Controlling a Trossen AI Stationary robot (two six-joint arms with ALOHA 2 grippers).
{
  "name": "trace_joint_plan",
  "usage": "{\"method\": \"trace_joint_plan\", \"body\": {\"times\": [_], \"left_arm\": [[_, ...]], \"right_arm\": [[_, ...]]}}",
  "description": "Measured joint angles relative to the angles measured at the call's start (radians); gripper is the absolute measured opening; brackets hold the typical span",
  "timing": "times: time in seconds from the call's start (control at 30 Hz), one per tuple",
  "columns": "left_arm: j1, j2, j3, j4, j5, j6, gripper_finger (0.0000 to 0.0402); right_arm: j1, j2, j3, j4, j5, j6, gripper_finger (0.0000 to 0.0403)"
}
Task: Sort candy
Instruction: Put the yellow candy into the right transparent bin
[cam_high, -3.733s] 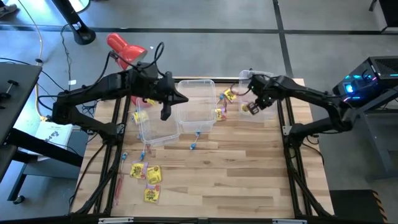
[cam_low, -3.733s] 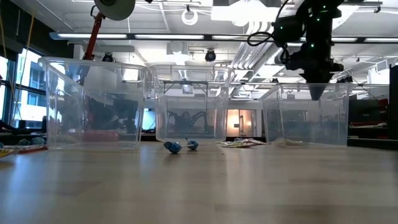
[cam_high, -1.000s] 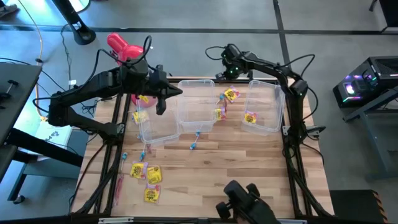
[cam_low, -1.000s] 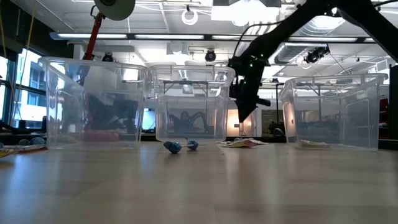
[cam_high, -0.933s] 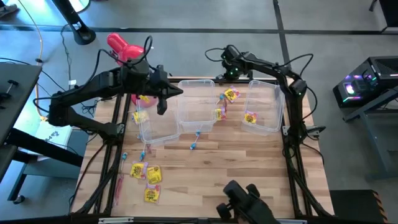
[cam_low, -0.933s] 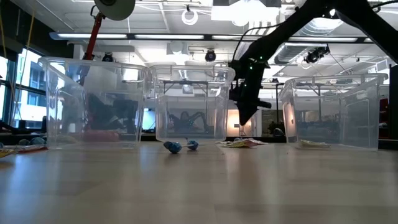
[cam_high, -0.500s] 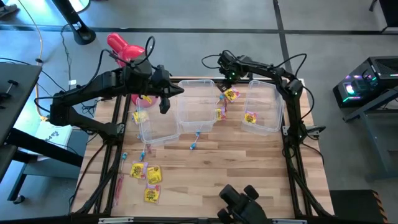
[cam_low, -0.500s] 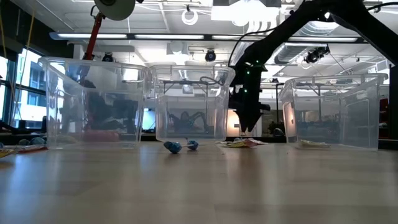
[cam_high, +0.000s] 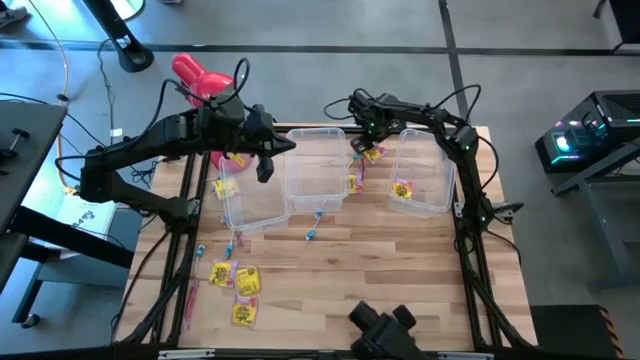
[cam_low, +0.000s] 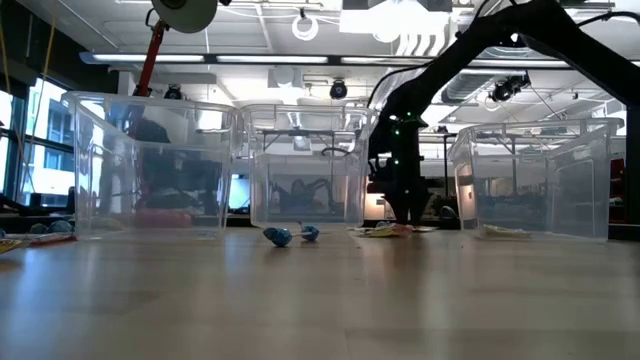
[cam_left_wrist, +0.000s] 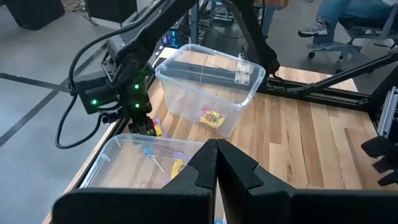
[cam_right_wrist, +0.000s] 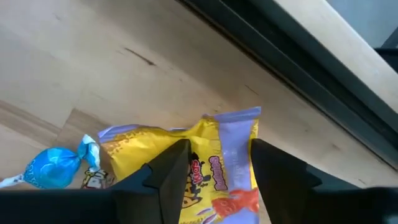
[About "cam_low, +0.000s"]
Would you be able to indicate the yellow purple candy packet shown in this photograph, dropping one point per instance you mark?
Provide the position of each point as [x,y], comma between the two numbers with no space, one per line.
[387,230]
[505,231]
[10,245]

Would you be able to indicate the clear plastic storage bin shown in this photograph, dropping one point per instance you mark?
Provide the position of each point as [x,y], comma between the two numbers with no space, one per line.
[535,180]
[150,165]
[310,165]

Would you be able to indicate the red candy stick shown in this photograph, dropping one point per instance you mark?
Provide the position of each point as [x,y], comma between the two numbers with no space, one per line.
[52,240]

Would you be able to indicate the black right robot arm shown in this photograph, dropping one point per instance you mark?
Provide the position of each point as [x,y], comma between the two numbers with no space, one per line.
[450,55]

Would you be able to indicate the black ceiling spotlight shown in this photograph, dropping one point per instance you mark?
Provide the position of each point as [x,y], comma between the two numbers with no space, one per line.
[502,91]
[173,93]
[338,90]

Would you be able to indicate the white ceiling pipes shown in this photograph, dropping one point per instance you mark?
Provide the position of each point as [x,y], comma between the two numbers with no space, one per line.
[415,42]

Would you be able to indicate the white ceiling unit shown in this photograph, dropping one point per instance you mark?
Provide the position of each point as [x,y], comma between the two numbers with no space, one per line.
[390,20]

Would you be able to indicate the lit computer monitor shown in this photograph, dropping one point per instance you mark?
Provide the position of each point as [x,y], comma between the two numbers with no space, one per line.
[239,192]

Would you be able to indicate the long ceiling light bar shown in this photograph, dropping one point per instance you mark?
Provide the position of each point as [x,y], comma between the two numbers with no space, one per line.
[270,59]

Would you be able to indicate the red desk lamp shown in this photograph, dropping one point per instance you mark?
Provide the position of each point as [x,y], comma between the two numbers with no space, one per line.
[150,60]

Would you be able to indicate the large window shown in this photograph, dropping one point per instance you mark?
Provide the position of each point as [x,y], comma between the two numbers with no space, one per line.
[50,165]

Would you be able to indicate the silver ventilation duct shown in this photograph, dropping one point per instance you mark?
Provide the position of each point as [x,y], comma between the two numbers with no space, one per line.
[465,87]

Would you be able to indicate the black vertical rig post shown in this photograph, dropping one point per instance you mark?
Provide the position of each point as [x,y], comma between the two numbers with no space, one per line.
[632,165]

